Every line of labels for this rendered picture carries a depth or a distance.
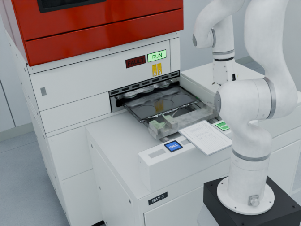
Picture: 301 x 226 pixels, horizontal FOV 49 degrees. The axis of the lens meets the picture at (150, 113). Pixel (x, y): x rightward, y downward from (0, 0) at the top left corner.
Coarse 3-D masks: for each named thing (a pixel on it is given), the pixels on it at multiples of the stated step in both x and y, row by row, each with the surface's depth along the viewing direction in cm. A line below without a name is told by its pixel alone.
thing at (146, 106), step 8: (160, 88) 189; (168, 88) 189; (176, 88) 188; (136, 96) 182; (144, 96) 182; (152, 96) 182; (160, 96) 181; (168, 96) 180; (176, 96) 180; (184, 96) 179; (192, 96) 178; (128, 104) 175; (136, 104) 175; (144, 104) 174; (152, 104) 174; (160, 104) 173; (168, 104) 173; (176, 104) 172; (184, 104) 172; (136, 112) 168; (144, 112) 168; (152, 112) 167; (160, 112) 167
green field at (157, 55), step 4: (156, 52) 177; (160, 52) 179; (164, 52) 180; (148, 56) 176; (152, 56) 177; (156, 56) 179; (160, 56) 180; (164, 56) 181; (148, 60) 177; (152, 60) 178
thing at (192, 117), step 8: (192, 112) 169; (200, 112) 168; (208, 112) 168; (176, 120) 163; (184, 120) 163; (192, 120) 162; (200, 120) 164; (168, 128) 157; (176, 128) 158; (160, 136) 155
